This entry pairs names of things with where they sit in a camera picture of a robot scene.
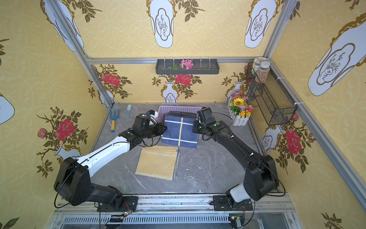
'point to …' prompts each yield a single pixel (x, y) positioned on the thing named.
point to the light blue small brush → (128, 109)
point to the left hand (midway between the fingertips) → (163, 125)
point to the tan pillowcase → (158, 161)
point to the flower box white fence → (239, 112)
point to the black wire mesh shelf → (274, 99)
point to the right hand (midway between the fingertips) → (198, 124)
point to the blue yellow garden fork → (113, 118)
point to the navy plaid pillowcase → (179, 131)
